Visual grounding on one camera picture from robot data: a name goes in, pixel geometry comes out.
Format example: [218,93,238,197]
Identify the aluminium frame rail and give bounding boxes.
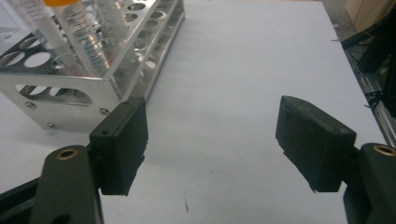
[354,59,396,147]

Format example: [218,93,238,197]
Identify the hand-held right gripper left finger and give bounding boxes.
[89,96,149,197]

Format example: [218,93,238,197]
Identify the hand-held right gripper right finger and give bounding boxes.
[275,95,357,192]

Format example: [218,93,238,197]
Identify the brown cardboard box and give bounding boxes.
[345,0,396,32]

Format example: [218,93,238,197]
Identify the black equipment stand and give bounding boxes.
[340,12,396,119]

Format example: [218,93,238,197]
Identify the aluminium test tube rack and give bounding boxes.
[0,0,186,134]

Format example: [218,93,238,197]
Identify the orange cap centrifuge tube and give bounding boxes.
[42,0,110,77]
[7,0,76,68]

